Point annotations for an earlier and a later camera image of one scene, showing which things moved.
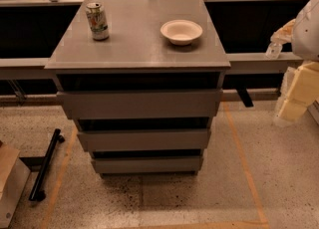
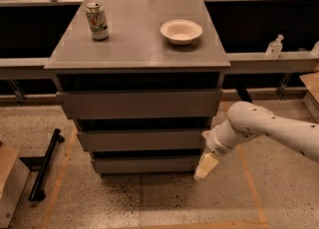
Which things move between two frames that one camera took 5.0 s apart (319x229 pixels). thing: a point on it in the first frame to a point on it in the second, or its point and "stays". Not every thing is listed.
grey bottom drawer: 147,164 stays
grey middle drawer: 146,139 stays
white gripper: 307,34 to 213,144
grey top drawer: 102,105 stays
